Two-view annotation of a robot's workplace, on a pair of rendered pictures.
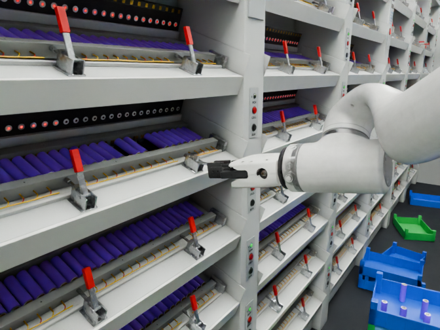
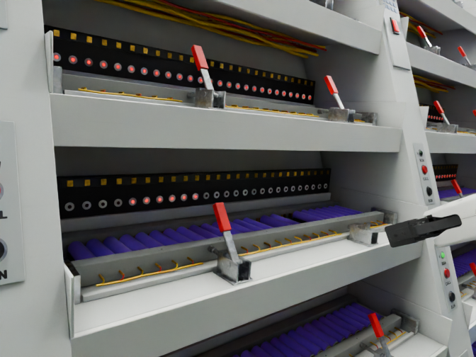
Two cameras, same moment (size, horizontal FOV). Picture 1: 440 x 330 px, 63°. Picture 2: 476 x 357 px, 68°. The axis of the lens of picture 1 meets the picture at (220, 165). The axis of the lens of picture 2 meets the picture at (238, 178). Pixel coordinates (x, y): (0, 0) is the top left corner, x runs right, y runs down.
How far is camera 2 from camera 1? 0.21 m
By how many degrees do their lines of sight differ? 26
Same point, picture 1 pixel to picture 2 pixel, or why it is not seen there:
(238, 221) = (438, 324)
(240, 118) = (409, 179)
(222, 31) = (364, 90)
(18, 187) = (154, 253)
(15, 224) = (149, 297)
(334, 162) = not seen: outside the picture
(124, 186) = (281, 259)
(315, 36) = (463, 107)
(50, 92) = (189, 124)
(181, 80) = (333, 126)
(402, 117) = not seen: outside the picture
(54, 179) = (196, 247)
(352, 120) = not seen: outside the picture
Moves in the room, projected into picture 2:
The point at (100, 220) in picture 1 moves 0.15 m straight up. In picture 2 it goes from (257, 300) to (238, 170)
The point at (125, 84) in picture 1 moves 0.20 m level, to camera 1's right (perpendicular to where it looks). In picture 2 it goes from (271, 122) to (440, 86)
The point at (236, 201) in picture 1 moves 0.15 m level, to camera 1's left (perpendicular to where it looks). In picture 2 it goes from (428, 294) to (344, 301)
